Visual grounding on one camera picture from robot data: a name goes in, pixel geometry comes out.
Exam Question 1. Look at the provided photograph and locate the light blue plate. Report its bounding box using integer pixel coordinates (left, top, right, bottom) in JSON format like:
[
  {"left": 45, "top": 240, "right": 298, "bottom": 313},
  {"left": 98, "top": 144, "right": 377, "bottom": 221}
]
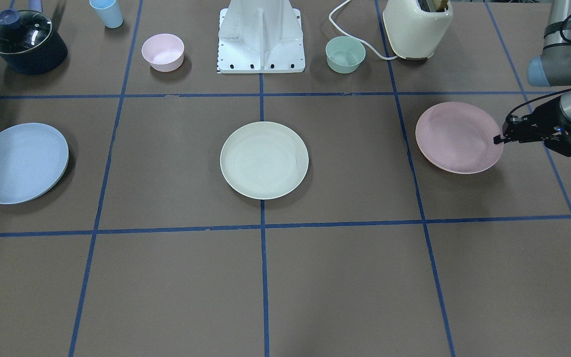
[{"left": 0, "top": 123, "right": 69, "bottom": 205}]

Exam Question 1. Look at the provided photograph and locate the white toaster cable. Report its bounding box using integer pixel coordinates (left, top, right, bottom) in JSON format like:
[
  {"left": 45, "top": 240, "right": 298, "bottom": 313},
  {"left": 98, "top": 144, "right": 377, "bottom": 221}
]
[{"left": 329, "top": 0, "right": 398, "bottom": 61}]

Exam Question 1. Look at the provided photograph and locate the pink plate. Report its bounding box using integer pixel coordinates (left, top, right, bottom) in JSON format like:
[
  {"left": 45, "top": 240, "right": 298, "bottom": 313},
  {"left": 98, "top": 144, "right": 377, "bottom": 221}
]
[{"left": 415, "top": 102, "right": 504, "bottom": 175}]

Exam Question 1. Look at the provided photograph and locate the pink bowl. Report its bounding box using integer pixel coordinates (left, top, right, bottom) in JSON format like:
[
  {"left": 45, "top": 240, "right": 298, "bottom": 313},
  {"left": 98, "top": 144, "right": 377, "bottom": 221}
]
[{"left": 141, "top": 33, "right": 184, "bottom": 72}]

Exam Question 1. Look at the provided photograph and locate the cream toaster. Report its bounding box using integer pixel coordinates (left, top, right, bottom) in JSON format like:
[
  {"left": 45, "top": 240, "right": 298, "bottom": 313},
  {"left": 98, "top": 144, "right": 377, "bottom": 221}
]
[{"left": 382, "top": 0, "right": 454, "bottom": 61}]

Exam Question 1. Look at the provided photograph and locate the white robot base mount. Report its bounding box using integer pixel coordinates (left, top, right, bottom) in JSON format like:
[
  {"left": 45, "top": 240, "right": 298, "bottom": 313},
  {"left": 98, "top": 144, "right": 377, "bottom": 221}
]
[{"left": 217, "top": 0, "right": 306, "bottom": 74}]

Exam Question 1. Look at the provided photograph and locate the dark blue lidded pot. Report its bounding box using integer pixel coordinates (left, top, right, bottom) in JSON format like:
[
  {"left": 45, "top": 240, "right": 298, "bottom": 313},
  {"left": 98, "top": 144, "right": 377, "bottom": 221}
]
[{"left": 0, "top": 0, "right": 68, "bottom": 75}]

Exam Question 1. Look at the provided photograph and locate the mint green bowl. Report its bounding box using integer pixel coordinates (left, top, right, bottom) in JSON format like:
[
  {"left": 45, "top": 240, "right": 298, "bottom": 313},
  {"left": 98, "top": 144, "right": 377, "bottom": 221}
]
[{"left": 325, "top": 36, "right": 366, "bottom": 74}]

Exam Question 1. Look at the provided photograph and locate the cream white plate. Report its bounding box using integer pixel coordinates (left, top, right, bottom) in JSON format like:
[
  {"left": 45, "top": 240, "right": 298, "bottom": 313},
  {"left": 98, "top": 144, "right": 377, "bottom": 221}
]
[{"left": 220, "top": 121, "right": 310, "bottom": 200}]

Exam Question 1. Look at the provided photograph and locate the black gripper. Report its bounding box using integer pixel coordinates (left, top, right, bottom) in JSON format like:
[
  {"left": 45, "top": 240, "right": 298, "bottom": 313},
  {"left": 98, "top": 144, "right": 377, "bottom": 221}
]
[{"left": 493, "top": 97, "right": 571, "bottom": 157}]

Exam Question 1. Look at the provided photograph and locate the light blue cup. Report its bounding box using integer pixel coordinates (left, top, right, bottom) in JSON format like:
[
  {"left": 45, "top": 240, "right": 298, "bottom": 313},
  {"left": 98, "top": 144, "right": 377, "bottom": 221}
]
[{"left": 89, "top": 0, "right": 124, "bottom": 29}]

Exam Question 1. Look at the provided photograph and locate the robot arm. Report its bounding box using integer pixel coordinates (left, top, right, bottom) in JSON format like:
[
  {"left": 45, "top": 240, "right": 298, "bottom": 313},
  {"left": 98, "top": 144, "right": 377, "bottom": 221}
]
[{"left": 493, "top": 0, "right": 571, "bottom": 157}]

